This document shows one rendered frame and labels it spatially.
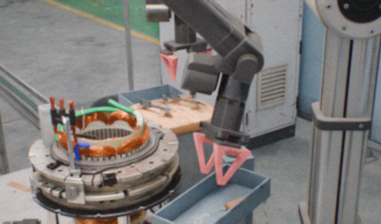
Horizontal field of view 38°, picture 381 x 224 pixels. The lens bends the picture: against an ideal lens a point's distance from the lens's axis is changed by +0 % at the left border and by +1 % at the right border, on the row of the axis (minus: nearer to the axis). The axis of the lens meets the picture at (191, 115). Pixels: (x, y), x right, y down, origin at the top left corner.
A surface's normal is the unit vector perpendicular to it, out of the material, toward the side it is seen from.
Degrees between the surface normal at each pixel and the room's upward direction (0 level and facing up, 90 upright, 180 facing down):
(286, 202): 0
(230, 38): 103
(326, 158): 90
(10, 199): 0
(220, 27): 96
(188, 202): 90
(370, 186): 0
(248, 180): 90
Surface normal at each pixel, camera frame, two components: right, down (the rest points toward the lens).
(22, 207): -0.02, -0.93
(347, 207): -0.04, 0.37
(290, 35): 0.55, 0.30
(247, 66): -0.04, 0.61
